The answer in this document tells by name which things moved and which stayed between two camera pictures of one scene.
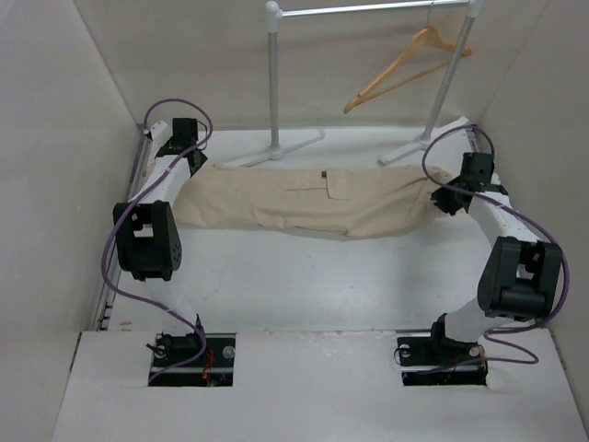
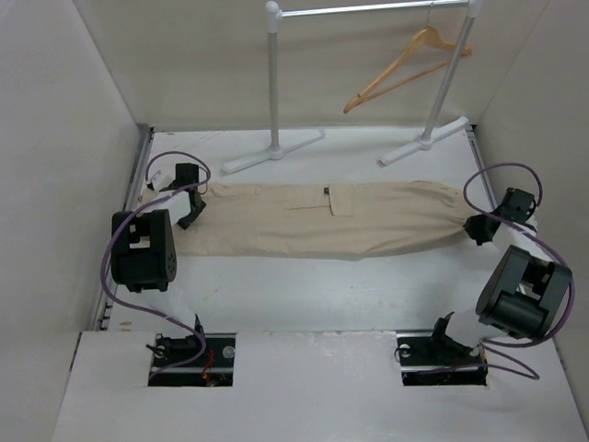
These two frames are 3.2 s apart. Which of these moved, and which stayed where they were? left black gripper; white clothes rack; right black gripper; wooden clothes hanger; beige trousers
Moved: left black gripper; beige trousers; right black gripper
Stayed: white clothes rack; wooden clothes hanger
